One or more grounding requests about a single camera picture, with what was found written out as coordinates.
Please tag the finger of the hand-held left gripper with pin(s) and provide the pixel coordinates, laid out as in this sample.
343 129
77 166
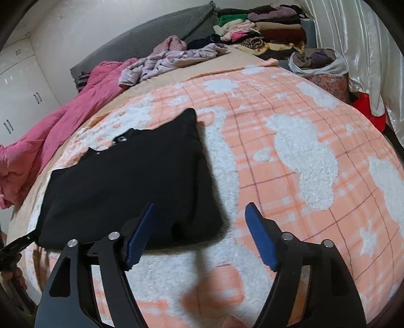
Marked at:
23 240

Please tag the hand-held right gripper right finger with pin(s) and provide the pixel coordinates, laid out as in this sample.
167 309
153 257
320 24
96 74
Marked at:
260 236

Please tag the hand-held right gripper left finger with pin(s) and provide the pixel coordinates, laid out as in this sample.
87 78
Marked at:
139 239

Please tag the black sweater with orange patches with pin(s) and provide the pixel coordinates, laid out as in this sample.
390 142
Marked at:
126 176

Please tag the stack of folded clothes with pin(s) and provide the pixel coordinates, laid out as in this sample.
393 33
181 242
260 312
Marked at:
265 30

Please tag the person's left hand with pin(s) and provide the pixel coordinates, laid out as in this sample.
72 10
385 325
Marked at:
14 272

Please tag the person's right hand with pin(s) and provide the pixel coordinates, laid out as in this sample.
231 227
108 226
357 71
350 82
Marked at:
236 323

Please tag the peach and white fleece blanket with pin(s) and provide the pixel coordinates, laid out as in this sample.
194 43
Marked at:
299 157

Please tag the pink duvet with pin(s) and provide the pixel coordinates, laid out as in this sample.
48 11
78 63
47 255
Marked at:
47 132

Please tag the white glossy wardrobe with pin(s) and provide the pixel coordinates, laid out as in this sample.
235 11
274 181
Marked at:
22 88

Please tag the floral laundry basket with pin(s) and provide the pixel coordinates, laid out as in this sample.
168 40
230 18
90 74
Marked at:
328 86

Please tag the red cloth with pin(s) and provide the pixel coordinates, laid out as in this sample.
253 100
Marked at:
367 108

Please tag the dark striped garment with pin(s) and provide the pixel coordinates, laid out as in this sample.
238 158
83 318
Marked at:
83 81

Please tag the beige bedsheet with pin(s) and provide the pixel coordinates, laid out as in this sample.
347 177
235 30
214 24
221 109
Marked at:
176 71

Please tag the lilac printed garment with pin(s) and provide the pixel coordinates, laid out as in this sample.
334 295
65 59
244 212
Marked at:
170 61

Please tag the white plastic bag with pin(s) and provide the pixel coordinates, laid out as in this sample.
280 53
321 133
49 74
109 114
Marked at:
334 64

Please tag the pink fuzzy garment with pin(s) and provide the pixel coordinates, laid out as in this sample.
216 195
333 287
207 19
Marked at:
170 45

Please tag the grey quilted headboard cushion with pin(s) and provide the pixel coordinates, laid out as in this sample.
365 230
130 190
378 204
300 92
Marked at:
142 41

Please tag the white satin curtain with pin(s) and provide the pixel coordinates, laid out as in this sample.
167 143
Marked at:
356 41

